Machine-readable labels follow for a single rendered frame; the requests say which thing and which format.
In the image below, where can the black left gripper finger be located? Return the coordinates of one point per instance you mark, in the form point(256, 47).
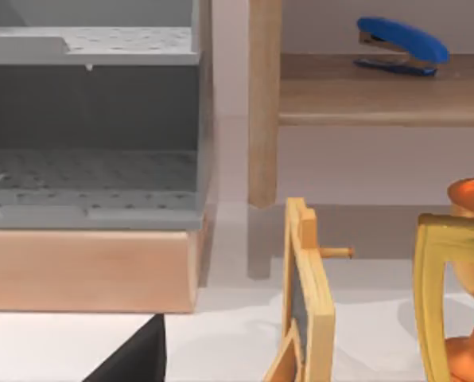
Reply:
point(141, 354)

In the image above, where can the pale wooden drawer front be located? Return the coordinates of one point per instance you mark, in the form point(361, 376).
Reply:
point(86, 270)

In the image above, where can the wooden framed blackboard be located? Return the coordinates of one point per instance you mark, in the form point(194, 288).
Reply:
point(306, 294)

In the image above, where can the grey pierced drawer inside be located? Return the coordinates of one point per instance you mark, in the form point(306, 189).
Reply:
point(90, 127)

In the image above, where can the orange and gold trophy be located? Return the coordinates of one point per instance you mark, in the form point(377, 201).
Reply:
point(455, 286)

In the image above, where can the wooden open shelf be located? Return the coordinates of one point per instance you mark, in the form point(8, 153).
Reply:
point(364, 95)

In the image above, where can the blue stapler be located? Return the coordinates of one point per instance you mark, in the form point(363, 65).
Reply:
point(400, 45)

